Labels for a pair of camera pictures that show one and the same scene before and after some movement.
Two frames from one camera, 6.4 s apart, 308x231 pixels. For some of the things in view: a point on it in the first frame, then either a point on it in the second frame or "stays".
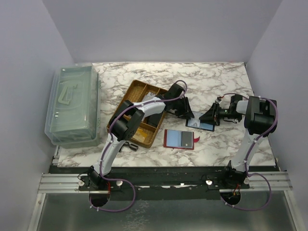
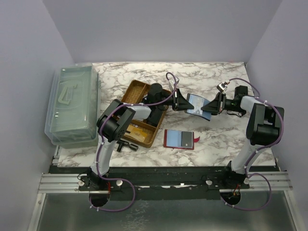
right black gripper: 215,113 to 223,104
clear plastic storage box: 73,116 stays
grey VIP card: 186,139 stays
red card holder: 181,139 stays
